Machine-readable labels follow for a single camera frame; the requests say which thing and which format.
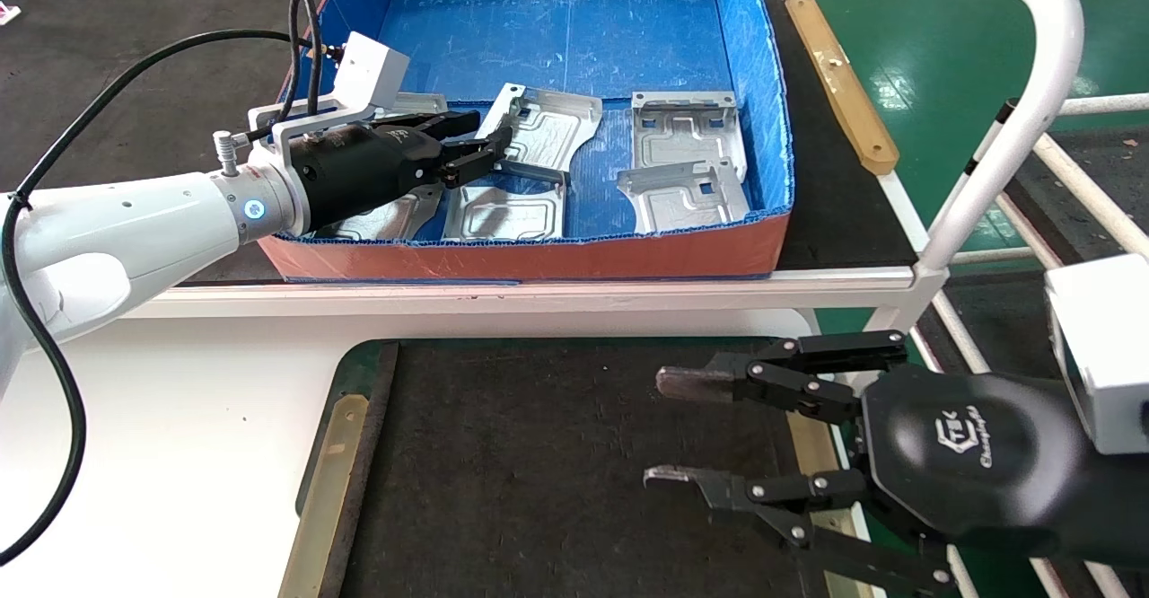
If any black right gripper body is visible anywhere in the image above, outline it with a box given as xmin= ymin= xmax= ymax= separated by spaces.
xmin=857 ymin=365 xmax=1149 ymax=572

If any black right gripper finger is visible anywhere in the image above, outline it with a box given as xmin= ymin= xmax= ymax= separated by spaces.
xmin=655 ymin=330 xmax=909 ymax=426
xmin=643 ymin=463 xmax=957 ymax=594

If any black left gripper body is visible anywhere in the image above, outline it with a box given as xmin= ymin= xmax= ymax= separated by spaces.
xmin=292 ymin=122 xmax=445 ymax=233

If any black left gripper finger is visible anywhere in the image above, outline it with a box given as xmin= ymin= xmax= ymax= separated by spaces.
xmin=437 ymin=127 xmax=514 ymax=190
xmin=395 ymin=110 xmax=483 ymax=143

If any stamped metal bracket plate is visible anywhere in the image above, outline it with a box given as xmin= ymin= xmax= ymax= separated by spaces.
xmin=443 ymin=183 xmax=568 ymax=242
xmin=617 ymin=160 xmax=751 ymax=234
xmin=631 ymin=91 xmax=748 ymax=181
xmin=384 ymin=91 xmax=450 ymax=119
xmin=314 ymin=183 xmax=443 ymax=244
xmin=473 ymin=83 xmax=604 ymax=188

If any blue corrugated plastic box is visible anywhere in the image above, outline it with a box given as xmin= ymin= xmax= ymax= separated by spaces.
xmin=256 ymin=0 xmax=795 ymax=283

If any tan flat edge strip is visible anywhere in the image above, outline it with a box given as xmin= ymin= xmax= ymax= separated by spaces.
xmin=776 ymin=400 xmax=885 ymax=598

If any black work mat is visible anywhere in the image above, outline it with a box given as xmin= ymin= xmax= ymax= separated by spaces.
xmin=319 ymin=338 xmax=863 ymax=598

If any large black cart mat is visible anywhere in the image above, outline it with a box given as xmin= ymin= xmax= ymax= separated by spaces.
xmin=0 ymin=0 xmax=918 ymax=290

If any white diagonal tube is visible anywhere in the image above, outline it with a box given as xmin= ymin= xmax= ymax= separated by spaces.
xmin=1032 ymin=136 xmax=1149 ymax=259

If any long tan wooden strip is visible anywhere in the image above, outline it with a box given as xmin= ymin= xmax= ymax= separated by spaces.
xmin=786 ymin=0 xmax=901 ymax=176

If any white rod with black bands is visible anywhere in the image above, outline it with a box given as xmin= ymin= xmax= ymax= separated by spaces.
xmin=965 ymin=98 xmax=1022 ymax=177

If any black mat of neighbouring cart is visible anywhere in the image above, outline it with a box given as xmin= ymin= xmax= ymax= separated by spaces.
xmin=996 ymin=127 xmax=1149 ymax=267

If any tan strip with rounded end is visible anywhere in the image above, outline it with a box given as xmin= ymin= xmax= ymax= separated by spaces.
xmin=278 ymin=393 xmax=369 ymax=598

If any thin white horizontal tube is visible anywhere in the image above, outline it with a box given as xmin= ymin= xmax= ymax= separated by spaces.
xmin=1059 ymin=93 xmax=1149 ymax=117

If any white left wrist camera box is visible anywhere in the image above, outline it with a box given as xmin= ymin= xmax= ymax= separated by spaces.
xmin=247 ymin=31 xmax=411 ymax=172

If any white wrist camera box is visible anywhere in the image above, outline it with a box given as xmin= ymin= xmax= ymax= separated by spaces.
xmin=247 ymin=31 xmax=411 ymax=172
xmin=1044 ymin=252 xmax=1149 ymax=455

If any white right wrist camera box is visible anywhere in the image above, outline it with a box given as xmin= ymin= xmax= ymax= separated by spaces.
xmin=1044 ymin=252 xmax=1149 ymax=455

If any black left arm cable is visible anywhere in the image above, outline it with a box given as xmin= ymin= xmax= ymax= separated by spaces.
xmin=0 ymin=0 xmax=346 ymax=567

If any white curved tube handle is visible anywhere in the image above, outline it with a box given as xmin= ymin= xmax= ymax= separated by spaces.
xmin=916 ymin=0 xmax=1089 ymax=277

